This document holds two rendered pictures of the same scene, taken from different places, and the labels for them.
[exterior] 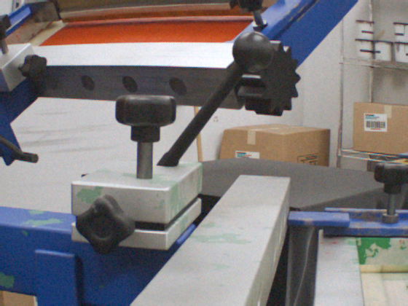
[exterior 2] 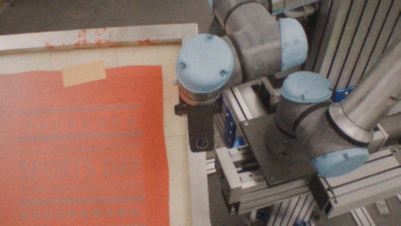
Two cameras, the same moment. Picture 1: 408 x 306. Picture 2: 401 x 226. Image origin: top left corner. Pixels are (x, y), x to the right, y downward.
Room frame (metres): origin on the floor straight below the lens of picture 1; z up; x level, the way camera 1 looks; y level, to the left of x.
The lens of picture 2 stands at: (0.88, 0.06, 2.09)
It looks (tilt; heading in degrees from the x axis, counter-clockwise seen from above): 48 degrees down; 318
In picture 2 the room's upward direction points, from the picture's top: straight up
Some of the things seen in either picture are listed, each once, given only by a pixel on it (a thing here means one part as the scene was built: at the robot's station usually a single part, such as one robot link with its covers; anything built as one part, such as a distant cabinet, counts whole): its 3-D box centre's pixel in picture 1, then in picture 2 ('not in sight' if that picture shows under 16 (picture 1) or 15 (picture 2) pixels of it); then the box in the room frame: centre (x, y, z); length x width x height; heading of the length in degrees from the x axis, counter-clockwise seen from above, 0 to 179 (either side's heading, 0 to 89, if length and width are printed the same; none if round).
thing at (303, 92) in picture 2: not in sight; (304, 102); (1.16, -0.55, 1.42); 0.13 x 0.12 x 0.14; 155
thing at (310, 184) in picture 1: (264, 178); not in sight; (1.47, -0.11, 0.95); 0.48 x 0.44 x 0.01; 142
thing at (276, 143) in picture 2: not in sight; (293, 130); (1.16, -0.56, 1.31); 0.15 x 0.15 x 0.10
